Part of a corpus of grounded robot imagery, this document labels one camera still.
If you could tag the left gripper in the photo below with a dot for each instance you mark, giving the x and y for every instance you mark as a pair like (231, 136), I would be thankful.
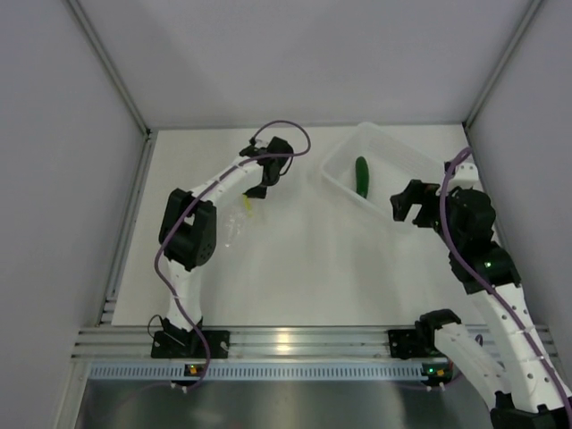
(259, 193)

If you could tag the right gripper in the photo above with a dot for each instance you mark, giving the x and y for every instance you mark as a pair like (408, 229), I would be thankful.
(416, 193)

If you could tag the clear zip top bag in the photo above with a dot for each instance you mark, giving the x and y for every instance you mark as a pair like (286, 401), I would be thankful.
(237, 219)

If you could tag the green fake cucumber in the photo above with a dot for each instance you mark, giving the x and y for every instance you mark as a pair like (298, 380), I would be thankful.
(362, 177)

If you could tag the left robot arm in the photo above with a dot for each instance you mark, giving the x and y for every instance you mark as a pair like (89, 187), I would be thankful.
(188, 238)

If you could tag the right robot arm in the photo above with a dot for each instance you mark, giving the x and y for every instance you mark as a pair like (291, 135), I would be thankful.
(521, 387)

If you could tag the white perforated plastic basket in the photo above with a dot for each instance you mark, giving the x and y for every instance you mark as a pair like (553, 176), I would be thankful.
(395, 155)

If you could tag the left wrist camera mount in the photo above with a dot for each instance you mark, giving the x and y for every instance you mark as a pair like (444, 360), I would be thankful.
(253, 149)

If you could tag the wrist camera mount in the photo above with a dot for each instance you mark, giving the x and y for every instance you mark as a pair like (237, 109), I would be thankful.
(464, 175)
(253, 149)

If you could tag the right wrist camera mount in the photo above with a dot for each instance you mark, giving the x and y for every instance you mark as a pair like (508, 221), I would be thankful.
(464, 175)

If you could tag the left aluminium frame post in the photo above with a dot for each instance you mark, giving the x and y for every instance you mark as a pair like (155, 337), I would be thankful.
(106, 62)

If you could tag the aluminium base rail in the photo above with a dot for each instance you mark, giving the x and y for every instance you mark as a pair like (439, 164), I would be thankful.
(357, 342)

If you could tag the slotted cable duct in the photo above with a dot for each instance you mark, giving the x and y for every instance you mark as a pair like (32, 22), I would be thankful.
(228, 371)

